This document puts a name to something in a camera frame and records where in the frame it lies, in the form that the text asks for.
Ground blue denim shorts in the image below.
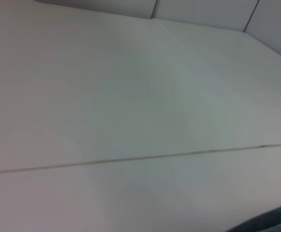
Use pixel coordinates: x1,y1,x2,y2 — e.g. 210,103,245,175
227,200,281,232

